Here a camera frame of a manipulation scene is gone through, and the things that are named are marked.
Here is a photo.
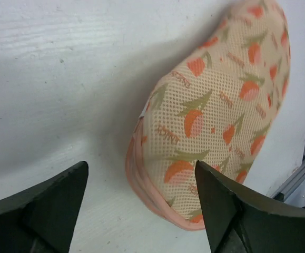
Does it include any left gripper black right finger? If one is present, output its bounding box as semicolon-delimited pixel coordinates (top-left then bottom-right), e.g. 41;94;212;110
195;161;305;253

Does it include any aluminium mounting rail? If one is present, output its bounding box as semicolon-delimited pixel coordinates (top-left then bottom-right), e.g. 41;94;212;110
271;155;305;207

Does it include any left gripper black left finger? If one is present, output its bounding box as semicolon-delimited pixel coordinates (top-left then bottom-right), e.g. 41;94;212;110
0;161;88;252

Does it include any carrot print laundry bag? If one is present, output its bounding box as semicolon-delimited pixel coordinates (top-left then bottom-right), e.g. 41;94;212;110
125;1;291;231

